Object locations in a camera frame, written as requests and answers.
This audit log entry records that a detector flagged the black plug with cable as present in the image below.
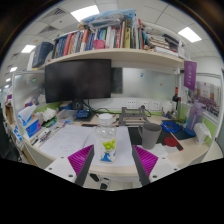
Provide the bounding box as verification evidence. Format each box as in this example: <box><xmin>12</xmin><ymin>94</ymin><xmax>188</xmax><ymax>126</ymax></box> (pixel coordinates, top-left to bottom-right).
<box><xmin>140</xmin><ymin>104</ymin><xmax>153</xmax><ymax>118</ymax></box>

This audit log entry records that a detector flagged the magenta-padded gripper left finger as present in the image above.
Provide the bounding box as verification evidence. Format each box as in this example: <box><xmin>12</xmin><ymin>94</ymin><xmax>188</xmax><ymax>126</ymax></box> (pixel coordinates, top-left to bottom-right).
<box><xmin>44</xmin><ymin>144</ymin><xmax>96</xmax><ymax>187</ymax></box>

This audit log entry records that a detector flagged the dark blue mouse pad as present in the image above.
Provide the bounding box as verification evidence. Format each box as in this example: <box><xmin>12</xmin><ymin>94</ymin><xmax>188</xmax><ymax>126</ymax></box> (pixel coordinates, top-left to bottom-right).
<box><xmin>173</xmin><ymin>128</ymin><xmax>195</xmax><ymax>141</ymax></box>

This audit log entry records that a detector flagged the small blue device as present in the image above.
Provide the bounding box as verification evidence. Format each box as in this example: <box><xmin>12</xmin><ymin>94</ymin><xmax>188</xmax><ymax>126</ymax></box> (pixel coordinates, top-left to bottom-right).
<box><xmin>75</xmin><ymin>109</ymin><xmax>92</xmax><ymax>120</ymax></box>

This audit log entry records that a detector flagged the blue and white tissue box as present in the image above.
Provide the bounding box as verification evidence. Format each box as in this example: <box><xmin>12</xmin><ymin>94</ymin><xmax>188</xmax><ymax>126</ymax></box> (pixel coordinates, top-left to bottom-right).
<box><xmin>17</xmin><ymin>104</ymin><xmax>43</xmax><ymax>139</ymax></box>

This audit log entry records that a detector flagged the white ceramic jar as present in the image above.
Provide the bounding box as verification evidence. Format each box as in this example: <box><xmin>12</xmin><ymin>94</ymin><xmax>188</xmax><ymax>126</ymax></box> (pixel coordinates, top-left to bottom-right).
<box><xmin>162</xmin><ymin>99</ymin><xmax>174</xmax><ymax>115</ymax></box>

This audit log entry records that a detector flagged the dark wine bottle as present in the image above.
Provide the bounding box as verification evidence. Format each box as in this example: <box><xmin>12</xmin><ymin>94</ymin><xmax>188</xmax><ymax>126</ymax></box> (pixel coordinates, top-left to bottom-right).
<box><xmin>171</xmin><ymin>87</ymin><xmax>181</xmax><ymax>108</ymax></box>

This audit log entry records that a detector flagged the flat round red coaster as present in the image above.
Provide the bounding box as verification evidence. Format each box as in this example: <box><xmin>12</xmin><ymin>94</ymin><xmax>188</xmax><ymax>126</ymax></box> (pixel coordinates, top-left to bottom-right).
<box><xmin>163</xmin><ymin>136</ymin><xmax>180</xmax><ymax>148</ymax></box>

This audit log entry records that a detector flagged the white wall socket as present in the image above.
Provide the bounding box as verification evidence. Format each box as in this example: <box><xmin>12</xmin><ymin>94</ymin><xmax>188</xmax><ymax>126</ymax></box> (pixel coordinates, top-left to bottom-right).
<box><xmin>125</xmin><ymin>99</ymin><xmax>138</xmax><ymax>111</ymax></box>
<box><xmin>151</xmin><ymin>99</ymin><xmax>163</xmax><ymax>112</ymax></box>
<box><xmin>139</xmin><ymin>99</ymin><xmax>151</xmax><ymax>110</ymax></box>

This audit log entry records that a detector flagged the coiled blue cable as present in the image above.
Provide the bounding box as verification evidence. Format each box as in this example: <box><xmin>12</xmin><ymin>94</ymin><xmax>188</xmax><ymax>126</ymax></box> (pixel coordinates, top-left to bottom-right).
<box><xmin>161</xmin><ymin>120</ymin><xmax>184</xmax><ymax>134</ymax></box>

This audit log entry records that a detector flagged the grey mug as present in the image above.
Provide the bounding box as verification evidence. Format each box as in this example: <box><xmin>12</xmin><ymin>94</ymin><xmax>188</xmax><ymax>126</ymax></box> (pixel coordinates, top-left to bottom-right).
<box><xmin>137</xmin><ymin>122</ymin><xmax>163</xmax><ymax>150</ymax></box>

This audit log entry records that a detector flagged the pile of white tissues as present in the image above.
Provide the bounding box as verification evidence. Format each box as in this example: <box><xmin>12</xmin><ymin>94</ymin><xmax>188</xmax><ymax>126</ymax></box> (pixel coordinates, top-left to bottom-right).
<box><xmin>39</xmin><ymin>107</ymin><xmax>58</xmax><ymax>123</ymax></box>

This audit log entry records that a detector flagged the large white paper napkin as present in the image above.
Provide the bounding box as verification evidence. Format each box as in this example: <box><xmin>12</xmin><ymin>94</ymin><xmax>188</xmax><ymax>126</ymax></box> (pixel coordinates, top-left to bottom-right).
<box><xmin>133</xmin><ymin>143</ymin><xmax>170</xmax><ymax>158</ymax></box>

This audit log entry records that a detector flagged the white paper with writing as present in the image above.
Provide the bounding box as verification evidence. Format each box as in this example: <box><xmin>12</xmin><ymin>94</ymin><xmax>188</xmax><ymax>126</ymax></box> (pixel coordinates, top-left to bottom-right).
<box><xmin>39</xmin><ymin>124</ymin><xmax>93</xmax><ymax>159</ymax></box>

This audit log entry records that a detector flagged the grey metal laptop stand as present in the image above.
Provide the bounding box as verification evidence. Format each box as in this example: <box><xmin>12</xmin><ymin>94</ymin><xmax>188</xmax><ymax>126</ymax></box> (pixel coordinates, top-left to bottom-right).
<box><xmin>118</xmin><ymin>106</ymin><xmax>150</xmax><ymax>127</ymax></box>

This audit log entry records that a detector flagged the clear plastic box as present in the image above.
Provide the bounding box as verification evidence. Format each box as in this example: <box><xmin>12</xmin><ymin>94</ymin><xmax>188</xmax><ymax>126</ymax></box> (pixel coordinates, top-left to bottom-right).
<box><xmin>55</xmin><ymin>109</ymin><xmax>78</xmax><ymax>124</ymax></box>

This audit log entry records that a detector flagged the purple hanging banner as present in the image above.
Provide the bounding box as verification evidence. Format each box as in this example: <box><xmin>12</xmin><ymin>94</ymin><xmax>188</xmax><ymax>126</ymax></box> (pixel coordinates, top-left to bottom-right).
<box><xmin>183</xmin><ymin>60</ymin><xmax>198</xmax><ymax>92</ymax></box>

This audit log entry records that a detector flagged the crumpled white tissue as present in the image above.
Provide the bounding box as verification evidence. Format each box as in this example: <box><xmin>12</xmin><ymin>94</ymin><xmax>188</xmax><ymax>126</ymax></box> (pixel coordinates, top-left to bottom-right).
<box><xmin>193</xmin><ymin>122</ymin><xmax>212</xmax><ymax>145</ymax></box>

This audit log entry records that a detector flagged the black monitor cable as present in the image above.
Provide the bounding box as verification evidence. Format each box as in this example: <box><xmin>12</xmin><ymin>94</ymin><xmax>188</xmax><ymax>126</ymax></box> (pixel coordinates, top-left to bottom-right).
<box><xmin>86</xmin><ymin>99</ymin><xmax>122</xmax><ymax>116</ymax></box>

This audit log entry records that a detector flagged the group photo poster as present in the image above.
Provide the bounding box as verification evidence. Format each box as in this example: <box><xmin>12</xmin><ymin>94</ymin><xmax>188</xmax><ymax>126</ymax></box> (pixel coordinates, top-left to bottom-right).
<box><xmin>191</xmin><ymin>81</ymin><xmax>222</xmax><ymax>118</ymax></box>

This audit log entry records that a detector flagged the black computer monitor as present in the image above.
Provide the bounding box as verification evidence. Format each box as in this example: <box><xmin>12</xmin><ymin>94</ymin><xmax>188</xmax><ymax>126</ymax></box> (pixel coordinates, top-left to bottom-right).
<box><xmin>44</xmin><ymin>58</ymin><xmax>113</xmax><ymax>111</ymax></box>

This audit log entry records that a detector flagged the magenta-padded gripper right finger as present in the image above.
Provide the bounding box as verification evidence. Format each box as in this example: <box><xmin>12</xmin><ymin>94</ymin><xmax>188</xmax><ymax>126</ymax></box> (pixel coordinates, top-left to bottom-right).
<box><xmin>131</xmin><ymin>144</ymin><xmax>181</xmax><ymax>187</ymax></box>

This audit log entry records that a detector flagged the white shelf unit with books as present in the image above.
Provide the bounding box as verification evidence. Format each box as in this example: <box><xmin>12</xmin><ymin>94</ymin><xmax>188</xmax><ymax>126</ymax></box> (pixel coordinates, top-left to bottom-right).
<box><xmin>26</xmin><ymin>9</ymin><xmax>188</xmax><ymax>70</ymax></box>

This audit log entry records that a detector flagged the clear plastic bottle white cap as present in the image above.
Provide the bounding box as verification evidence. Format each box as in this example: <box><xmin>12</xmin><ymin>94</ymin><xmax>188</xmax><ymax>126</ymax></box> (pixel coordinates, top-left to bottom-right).
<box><xmin>95</xmin><ymin>113</ymin><xmax>118</xmax><ymax>164</ymax></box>

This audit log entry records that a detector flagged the black desk mat red edge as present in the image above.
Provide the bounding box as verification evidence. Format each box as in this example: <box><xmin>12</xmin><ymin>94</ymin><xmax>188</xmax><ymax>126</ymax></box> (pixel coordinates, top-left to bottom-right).
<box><xmin>128</xmin><ymin>125</ymin><xmax>184</xmax><ymax>152</ymax></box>

